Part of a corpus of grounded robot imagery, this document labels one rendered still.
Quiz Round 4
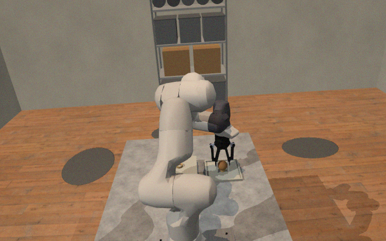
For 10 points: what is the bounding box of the brown ball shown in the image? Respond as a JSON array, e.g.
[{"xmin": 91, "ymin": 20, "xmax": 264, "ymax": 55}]
[{"xmin": 218, "ymin": 160, "xmax": 227, "ymax": 170}]

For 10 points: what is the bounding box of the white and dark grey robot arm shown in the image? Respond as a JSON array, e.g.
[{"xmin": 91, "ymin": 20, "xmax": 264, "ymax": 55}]
[{"xmin": 137, "ymin": 72, "xmax": 239, "ymax": 241}]

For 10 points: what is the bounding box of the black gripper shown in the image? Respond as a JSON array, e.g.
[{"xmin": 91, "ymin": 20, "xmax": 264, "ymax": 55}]
[{"xmin": 210, "ymin": 135, "xmax": 235, "ymax": 172}]

